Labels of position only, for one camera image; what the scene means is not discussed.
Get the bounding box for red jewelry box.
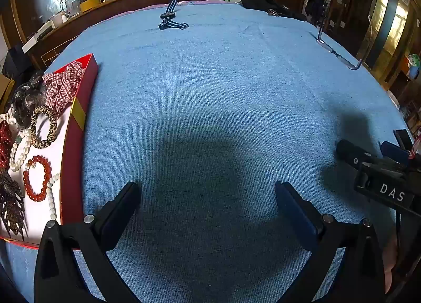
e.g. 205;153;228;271
0;53;99;251

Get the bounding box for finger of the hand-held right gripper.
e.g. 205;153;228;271
336;139;384;172
380;129;414;163

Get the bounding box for glass jug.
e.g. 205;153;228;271
60;0;81;17

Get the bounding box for blue striped strap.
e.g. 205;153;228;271
158;0;189;31

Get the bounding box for red plaid scrunchie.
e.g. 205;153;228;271
43;61;84;116

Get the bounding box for black grey organza scrunchie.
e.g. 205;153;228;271
10;71;47;127

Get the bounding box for person's right hand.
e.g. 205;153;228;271
382;240;398;294

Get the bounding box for small white pearl strand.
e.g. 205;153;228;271
46;173;61;221

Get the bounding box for clear eyeglasses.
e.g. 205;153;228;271
315;0;374;71

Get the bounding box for wooden stair railing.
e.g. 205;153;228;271
317;0;375;57

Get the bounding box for flat white box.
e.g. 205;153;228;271
21;22;55;53

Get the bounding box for blue table cloth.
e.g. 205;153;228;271
0;0;412;303

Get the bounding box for wooden brick-pattern counter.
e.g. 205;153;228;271
10;0;201;70

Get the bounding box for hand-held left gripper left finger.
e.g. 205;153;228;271
34;181;143;303

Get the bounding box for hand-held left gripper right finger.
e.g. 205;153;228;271
273;181;386;303

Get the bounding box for red bead bracelet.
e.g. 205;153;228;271
23;156;52;201

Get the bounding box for red polka dot scrunchie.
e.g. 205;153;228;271
0;122;14;172

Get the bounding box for black box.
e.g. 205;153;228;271
2;44;33;76

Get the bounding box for leopard print scrunchie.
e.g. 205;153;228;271
30;106;58;150

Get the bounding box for pearl bracelet with green bead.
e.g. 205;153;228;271
9;128;32;172

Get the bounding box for brown butterfly hair clip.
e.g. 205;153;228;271
0;171;26;241

